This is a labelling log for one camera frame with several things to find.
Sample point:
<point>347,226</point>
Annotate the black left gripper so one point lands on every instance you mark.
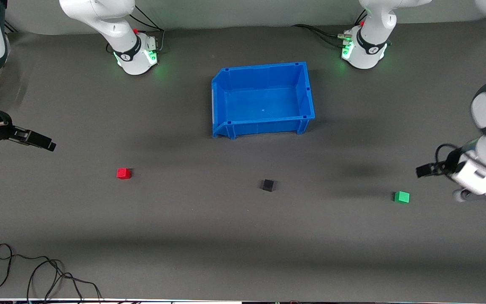
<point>451,162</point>

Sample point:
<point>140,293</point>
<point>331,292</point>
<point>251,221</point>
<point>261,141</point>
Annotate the green cube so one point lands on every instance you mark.
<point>402,197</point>

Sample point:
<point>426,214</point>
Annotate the red cube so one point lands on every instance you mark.
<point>123,173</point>

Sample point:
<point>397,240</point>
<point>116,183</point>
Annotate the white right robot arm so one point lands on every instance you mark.
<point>99,17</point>

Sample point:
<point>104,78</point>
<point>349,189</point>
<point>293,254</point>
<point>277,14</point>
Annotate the black cube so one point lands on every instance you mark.
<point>268,185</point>

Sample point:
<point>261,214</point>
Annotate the blue plastic storage bin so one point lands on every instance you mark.
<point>264,101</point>

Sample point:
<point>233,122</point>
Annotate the dark grey table mat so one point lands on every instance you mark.
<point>226,228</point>

